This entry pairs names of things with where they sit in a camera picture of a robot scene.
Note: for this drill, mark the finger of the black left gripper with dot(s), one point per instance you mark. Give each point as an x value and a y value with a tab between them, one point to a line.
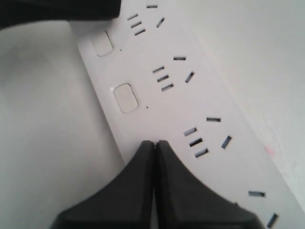
17	12

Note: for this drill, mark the white five-outlet power strip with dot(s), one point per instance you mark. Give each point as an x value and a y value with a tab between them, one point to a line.
154	82

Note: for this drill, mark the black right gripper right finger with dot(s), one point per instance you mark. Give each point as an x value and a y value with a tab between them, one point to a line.
184	202

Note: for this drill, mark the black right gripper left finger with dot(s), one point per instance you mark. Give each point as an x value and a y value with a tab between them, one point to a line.
125	203

